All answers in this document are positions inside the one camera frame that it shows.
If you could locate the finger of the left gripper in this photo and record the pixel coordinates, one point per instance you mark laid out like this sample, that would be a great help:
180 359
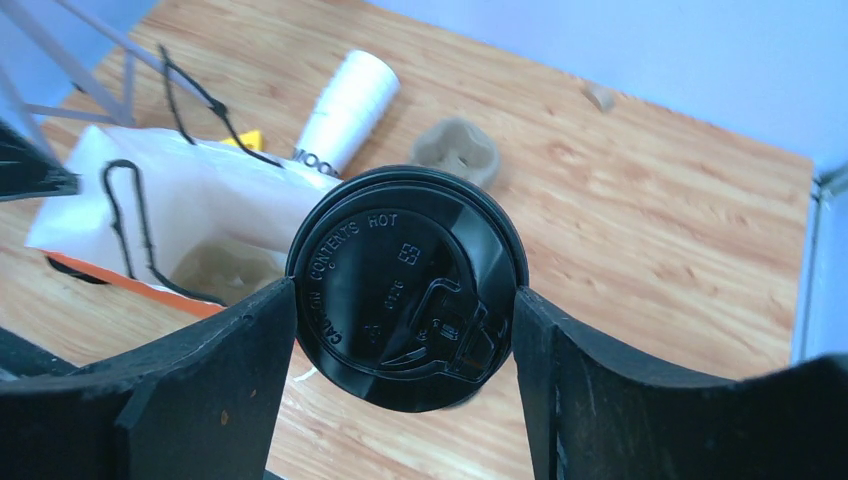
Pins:
27 172

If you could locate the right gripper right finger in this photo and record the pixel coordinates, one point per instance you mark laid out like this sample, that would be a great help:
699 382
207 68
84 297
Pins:
598 408

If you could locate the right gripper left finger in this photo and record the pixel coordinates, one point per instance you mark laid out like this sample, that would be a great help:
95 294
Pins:
199 403

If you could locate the single pulp cup carrier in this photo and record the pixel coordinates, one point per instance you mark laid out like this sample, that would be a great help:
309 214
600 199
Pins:
227 269

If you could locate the orange paper bag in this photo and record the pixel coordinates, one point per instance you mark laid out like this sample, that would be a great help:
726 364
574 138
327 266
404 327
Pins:
148 196

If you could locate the white tripod stand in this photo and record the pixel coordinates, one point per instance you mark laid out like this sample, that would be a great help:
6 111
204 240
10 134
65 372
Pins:
115 111

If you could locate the yellow plastic triangle holder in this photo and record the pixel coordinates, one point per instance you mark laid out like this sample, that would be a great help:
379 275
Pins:
252 140

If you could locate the stacked pulp cup carriers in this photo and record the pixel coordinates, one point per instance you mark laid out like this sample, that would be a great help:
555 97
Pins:
459 147

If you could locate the stack of white paper cups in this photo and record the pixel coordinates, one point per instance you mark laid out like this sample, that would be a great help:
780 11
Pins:
345 114

